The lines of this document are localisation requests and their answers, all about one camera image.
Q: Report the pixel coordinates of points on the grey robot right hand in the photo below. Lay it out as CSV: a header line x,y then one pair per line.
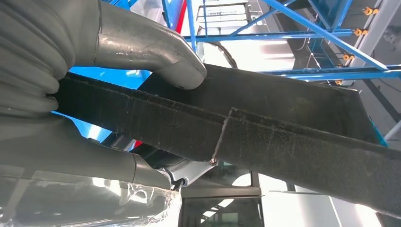
x,y
62,150

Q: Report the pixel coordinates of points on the blue metal shelf rack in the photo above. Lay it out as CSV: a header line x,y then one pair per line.
x,y
313,33

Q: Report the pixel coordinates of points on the orange rail clip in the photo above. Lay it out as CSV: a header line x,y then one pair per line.
x,y
360,32
370,11
337,82
348,57

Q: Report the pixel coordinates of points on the grey ceiling rail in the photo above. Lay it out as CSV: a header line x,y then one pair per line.
x,y
376,31

